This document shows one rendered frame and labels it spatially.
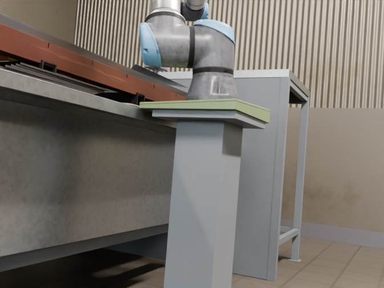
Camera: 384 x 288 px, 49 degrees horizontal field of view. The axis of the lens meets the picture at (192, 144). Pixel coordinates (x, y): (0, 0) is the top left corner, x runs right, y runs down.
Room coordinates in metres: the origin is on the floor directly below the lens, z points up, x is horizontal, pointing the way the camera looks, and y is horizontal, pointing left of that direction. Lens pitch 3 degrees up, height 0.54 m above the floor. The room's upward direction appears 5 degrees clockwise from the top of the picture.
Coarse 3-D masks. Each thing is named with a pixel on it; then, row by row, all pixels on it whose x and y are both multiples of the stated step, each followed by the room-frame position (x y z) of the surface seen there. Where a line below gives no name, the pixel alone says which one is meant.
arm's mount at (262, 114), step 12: (144, 108) 1.12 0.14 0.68; (156, 108) 1.11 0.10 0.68; (168, 108) 1.09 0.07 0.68; (180, 108) 1.07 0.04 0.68; (192, 108) 1.06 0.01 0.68; (204, 108) 1.04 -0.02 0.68; (216, 108) 1.02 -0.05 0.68; (228, 108) 1.01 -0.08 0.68; (240, 108) 1.03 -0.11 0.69; (252, 108) 1.11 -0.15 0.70; (264, 108) 1.20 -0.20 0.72; (264, 120) 1.20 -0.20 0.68
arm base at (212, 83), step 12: (204, 72) 1.12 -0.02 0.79; (216, 72) 1.12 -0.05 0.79; (228, 72) 1.13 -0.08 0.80; (192, 84) 1.15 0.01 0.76; (204, 84) 1.12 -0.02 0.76; (216, 84) 1.11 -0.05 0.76; (228, 84) 1.12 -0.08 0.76; (192, 96) 1.13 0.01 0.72; (204, 96) 1.11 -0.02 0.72; (216, 96) 1.10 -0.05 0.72; (228, 96) 1.11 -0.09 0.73
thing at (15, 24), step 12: (12, 24) 1.02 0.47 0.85; (24, 24) 1.06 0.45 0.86; (36, 36) 1.09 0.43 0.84; (48, 36) 1.13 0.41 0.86; (72, 48) 1.22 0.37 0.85; (0, 60) 1.29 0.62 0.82; (96, 60) 1.32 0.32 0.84; (108, 60) 1.38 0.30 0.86; (132, 72) 1.51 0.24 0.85; (156, 84) 1.66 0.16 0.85
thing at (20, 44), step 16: (0, 32) 0.94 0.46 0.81; (16, 32) 0.98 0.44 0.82; (0, 48) 0.95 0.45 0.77; (16, 48) 0.99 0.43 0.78; (32, 48) 1.03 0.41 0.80; (48, 48) 1.08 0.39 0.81; (48, 64) 1.08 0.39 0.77; (64, 64) 1.13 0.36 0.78; (80, 64) 1.19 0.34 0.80; (96, 64) 1.25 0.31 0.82; (96, 80) 1.26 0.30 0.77; (112, 80) 1.33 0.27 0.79; (128, 80) 1.41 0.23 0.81; (160, 96) 1.61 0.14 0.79; (176, 96) 1.73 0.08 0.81
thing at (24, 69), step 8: (16, 64) 0.84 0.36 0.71; (24, 64) 0.85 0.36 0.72; (16, 72) 0.84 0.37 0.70; (24, 72) 0.86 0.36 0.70; (32, 72) 0.88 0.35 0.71; (40, 72) 0.89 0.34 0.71; (48, 72) 0.91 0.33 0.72; (48, 80) 0.92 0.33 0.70; (56, 80) 0.94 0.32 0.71; (64, 80) 0.96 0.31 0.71; (72, 80) 0.98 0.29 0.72; (72, 88) 0.99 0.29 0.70; (80, 88) 1.01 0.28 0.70; (88, 88) 1.04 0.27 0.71; (96, 88) 1.07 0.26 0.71
